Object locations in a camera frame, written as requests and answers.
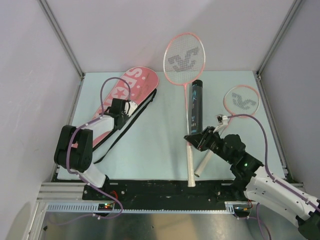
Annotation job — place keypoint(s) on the left aluminium frame post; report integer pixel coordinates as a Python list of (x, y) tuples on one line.
[(52, 20)]

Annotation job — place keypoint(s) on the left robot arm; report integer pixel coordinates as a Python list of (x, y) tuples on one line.
[(74, 150)]

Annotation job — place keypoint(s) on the aluminium frame post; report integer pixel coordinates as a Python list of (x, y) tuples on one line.
[(52, 20), (280, 35)]

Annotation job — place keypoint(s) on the black shuttlecock tube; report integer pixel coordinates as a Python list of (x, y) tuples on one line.
[(196, 105)]

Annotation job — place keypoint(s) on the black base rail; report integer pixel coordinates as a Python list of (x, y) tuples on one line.
[(173, 195)]

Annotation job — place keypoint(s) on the pink badminton racket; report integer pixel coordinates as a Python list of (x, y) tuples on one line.
[(241, 100), (183, 62)]

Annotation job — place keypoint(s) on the right aluminium frame post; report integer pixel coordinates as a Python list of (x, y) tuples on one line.
[(280, 35)]

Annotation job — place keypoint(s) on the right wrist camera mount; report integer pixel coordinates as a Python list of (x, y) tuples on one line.
[(222, 122)]

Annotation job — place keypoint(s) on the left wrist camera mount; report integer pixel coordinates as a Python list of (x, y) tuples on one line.
[(129, 108)]

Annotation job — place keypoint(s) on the pink racket cover bag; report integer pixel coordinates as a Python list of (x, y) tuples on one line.
[(139, 85)]

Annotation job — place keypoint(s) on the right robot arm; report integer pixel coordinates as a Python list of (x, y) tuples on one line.
[(261, 185)]

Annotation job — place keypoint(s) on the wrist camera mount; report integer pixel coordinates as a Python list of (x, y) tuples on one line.
[(222, 122), (129, 108)]

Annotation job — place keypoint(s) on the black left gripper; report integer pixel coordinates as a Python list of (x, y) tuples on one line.
[(126, 118)]

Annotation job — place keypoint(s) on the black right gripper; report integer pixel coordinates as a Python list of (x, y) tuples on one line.
[(201, 140)]

